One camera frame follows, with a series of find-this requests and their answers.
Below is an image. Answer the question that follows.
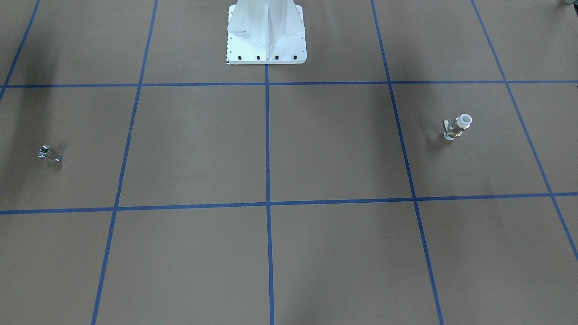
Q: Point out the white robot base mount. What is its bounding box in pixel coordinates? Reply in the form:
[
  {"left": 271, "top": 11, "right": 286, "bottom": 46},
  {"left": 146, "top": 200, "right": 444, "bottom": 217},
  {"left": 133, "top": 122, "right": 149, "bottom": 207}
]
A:
[{"left": 226, "top": 0, "right": 308, "bottom": 65}]

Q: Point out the white PPR brass valve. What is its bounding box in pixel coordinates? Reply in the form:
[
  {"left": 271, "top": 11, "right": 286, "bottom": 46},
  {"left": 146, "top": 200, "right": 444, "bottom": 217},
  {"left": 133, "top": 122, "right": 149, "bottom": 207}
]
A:
[{"left": 443, "top": 113, "right": 473, "bottom": 141}]

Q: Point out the small chrome pipe fitting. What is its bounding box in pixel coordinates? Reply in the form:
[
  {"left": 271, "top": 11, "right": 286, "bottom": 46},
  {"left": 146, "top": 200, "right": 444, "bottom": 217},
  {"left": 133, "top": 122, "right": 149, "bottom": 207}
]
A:
[{"left": 37, "top": 145, "right": 62, "bottom": 162}]

